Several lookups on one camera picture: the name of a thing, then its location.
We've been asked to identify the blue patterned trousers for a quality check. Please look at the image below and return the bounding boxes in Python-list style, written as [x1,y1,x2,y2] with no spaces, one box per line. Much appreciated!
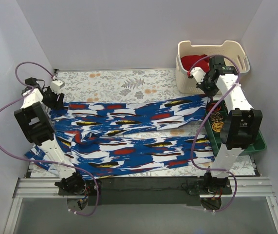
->
[24,94,215,178]

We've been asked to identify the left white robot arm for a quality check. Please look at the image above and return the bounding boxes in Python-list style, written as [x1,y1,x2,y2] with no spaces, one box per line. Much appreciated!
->
[14,78,87,195]

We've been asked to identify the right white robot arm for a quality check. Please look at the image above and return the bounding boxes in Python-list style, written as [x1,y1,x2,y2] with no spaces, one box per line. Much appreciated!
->
[191,55,263,194]

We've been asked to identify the cream plastic laundry basket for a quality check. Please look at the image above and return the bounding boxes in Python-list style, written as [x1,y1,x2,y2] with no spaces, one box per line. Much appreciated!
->
[175,40,250,95]

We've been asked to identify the red black rolled belt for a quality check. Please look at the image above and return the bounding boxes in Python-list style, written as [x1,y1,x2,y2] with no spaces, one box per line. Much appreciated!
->
[206,103,222,112]

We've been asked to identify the green compartment tray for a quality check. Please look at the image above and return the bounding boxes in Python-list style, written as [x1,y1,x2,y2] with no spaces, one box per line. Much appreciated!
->
[204,100,266,156]

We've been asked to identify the dark brown rolled belt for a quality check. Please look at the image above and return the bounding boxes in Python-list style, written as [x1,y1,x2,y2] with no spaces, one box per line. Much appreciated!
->
[209,112,224,122]

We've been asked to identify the red garment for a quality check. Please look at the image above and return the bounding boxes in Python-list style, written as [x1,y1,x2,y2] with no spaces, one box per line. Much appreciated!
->
[181,54,209,73]

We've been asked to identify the yellow rolled belt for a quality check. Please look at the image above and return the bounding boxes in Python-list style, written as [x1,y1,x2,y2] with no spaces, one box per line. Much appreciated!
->
[211,121,224,133]

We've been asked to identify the floral table mat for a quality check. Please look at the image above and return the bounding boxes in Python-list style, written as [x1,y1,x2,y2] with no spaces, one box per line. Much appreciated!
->
[30,68,256,178]

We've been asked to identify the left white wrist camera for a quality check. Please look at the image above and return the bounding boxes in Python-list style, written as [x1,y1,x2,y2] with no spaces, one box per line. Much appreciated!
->
[50,79,65,94]

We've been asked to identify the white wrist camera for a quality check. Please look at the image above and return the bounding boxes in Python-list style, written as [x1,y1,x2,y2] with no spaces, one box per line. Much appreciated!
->
[50,79,65,94]
[187,67,206,84]

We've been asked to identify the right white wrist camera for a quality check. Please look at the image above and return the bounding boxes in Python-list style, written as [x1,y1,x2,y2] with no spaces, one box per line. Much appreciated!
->
[187,67,206,84]

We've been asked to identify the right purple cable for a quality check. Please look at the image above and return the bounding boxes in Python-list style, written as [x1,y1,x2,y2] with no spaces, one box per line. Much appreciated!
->
[189,55,241,213]

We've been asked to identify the purple cable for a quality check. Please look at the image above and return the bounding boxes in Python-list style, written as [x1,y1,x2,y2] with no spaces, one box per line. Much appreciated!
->
[189,55,241,213]
[0,62,103,217]

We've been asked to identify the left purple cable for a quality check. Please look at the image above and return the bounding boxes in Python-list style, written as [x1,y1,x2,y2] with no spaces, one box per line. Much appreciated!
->
[0,62,103,217]

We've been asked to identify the aluminium rail frame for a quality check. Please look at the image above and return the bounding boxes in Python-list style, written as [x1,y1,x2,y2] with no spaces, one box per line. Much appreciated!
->
[13,177,275,198]

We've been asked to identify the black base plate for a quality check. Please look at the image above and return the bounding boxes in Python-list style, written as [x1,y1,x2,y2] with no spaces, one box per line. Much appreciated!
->
[58,176,234,206]

